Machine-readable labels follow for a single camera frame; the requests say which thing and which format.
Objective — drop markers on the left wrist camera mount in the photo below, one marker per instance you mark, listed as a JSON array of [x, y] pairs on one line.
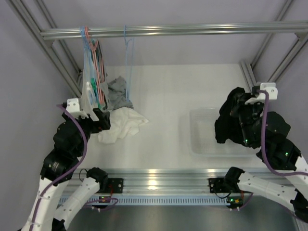
[[80, 108]]

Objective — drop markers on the aluminium hanging rail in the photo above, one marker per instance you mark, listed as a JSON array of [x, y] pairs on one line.
[[201, 29]]

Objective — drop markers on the right aluminium frame post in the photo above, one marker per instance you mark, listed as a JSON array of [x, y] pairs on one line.
[[269, 57]]

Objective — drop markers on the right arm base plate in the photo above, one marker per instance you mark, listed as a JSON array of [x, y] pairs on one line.
[[218, 185]]

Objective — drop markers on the perforated cable duct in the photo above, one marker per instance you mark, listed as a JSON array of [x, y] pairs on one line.
[[161, 200]]

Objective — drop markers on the left aluminium frame post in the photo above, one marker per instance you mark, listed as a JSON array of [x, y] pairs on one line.
[[27, 18]]

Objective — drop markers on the white plastic basket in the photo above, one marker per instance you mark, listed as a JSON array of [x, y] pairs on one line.
[[202, 136]]

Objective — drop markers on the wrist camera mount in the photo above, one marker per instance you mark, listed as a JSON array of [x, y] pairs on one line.
[[80, 108], [263, 92]]

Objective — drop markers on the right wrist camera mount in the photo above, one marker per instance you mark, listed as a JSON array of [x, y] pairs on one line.
[[263, 92]]

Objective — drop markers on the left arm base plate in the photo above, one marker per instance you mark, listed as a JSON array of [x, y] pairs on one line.
[[112, 186]]

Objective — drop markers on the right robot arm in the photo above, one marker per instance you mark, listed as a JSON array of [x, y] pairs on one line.
[[281, 157]]

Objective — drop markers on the black tank top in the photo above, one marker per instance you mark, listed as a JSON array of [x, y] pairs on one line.
[[226, 126]]

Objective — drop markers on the white garment pile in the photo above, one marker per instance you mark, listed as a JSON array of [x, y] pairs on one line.
[[124, 121]]

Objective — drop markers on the aluminium frame post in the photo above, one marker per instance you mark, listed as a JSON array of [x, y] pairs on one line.
[[27, 18], [269, 57]]

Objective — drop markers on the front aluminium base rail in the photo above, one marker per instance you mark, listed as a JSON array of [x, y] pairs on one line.
[[188, 181]]

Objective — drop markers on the grey garment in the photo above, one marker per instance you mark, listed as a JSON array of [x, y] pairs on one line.
[[115, 94]]

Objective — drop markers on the bundle of coloured hangers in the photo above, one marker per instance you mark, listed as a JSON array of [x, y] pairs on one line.
[[93, 70]]

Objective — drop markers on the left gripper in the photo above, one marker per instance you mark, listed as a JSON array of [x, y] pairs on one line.
[[104, 117]]

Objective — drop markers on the light blue wire hanger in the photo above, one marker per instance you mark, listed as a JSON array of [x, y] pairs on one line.
[[129, 59]]

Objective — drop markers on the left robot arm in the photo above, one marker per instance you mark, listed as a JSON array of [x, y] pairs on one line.
[[70, 148]]

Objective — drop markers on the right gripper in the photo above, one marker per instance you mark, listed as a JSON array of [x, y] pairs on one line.
[[244, 97]]

